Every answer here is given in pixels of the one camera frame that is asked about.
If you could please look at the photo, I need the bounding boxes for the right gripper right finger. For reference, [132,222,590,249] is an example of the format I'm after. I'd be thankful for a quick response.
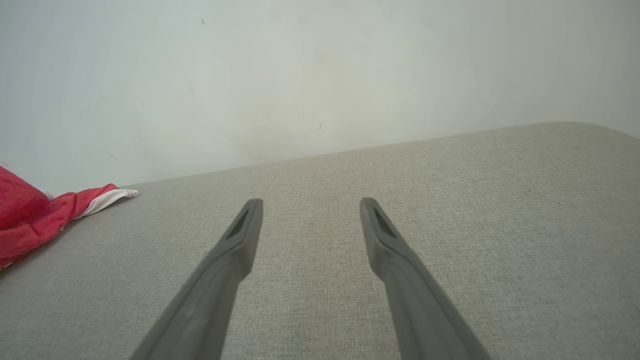
[360,197,493,360]

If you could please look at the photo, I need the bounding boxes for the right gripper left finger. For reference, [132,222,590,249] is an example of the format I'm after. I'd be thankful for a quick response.
[130,198,264,360]

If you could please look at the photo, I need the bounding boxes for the red shorts with white stripe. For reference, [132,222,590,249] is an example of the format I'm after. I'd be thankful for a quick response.
[0,165,139,271]

